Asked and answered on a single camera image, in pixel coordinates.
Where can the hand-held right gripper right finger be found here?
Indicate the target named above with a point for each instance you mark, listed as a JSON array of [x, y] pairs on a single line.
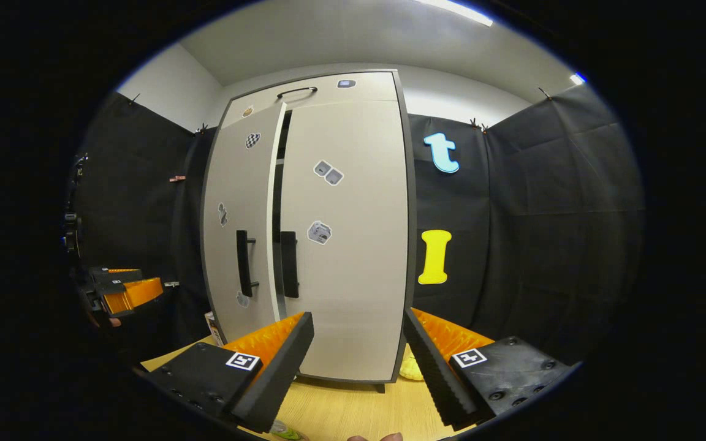
[[436, 373]]

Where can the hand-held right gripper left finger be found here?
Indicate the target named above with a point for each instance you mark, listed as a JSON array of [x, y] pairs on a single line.
[[279, 380]]

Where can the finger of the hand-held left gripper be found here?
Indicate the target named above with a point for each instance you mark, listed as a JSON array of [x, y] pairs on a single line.
[[114, 275], [135, 293]]

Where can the green bottle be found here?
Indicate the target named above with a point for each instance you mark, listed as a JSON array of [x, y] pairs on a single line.
[[288, 433]]

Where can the white cabinet door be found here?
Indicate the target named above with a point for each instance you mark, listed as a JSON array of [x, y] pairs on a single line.
[[230, 184], [365, 294]]

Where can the white cabinet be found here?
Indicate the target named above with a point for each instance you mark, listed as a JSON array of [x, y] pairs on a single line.
[[412, 245]]

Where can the white cabinet drawer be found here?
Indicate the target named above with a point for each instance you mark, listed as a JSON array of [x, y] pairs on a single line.
[[365, 93]]

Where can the yellow bumpy object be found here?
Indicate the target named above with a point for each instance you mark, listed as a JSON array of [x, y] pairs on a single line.
[[411, 367]]

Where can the small white orange box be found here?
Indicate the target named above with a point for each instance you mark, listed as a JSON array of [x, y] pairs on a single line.
[[213, 327]]

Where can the black backdrop cloth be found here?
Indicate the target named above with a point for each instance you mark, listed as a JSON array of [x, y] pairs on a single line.
[[543, 233]]

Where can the small ceiling light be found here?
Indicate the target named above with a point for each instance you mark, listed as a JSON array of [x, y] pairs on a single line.
[[577, 78]]

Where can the long ceiling light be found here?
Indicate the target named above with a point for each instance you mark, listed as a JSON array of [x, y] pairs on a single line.
[[454, 11]]

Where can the black camera stand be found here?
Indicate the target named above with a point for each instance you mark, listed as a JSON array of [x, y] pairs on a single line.
[[71, 226]]

